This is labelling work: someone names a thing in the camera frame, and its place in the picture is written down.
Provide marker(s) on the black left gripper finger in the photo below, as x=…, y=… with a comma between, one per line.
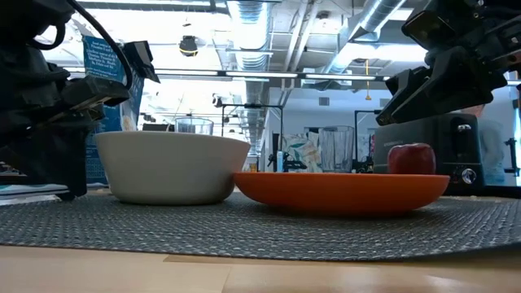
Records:
x=142, y=61
x=97, y=93

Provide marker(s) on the black toaster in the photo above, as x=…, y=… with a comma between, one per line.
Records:
x=452, y=138

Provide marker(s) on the clear empty glass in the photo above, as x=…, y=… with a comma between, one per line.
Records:
x=337, y=150

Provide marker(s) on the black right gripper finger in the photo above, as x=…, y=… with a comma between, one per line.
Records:
x=447, y=89
x=407, y=79

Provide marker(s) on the white bowl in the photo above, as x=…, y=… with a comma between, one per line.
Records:
x=171, y=167

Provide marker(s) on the grey woven placemat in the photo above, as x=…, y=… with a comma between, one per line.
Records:
x=260, y=232

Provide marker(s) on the black ceiling dome camera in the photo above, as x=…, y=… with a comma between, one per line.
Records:
x=188, y=45

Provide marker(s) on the red apple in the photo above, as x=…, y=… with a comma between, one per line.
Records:
x=411, y=158

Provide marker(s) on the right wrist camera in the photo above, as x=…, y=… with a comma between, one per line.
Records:
x=425, y=30

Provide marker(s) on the blue cereal box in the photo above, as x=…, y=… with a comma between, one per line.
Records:
x=102, y=61

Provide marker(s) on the person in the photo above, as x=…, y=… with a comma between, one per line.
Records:
x=494, y=150

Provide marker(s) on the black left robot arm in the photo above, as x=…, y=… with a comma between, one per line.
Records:
x=24, y=20

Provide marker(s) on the patterned bag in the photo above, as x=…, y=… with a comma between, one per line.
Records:
x=301, y=152

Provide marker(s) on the glass of milk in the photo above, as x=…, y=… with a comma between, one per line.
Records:
x=194, y=126

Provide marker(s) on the orange plate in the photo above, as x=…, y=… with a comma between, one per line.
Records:
x=342, y=193

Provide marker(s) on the small blue bottle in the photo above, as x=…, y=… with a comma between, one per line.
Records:
x=280, y=160

